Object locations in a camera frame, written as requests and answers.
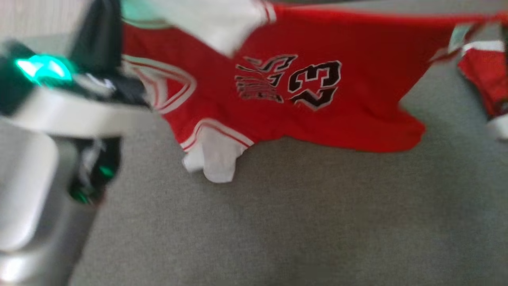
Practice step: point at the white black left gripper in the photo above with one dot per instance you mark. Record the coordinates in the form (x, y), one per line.
(79, 113)

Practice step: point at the red basketball jersey white trim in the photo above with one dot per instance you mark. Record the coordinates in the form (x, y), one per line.
(317, 119)

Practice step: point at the grey fabric sofa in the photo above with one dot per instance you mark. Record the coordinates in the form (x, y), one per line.
(278, 230)

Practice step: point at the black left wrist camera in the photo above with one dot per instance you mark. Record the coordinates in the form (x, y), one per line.
(8, 87)

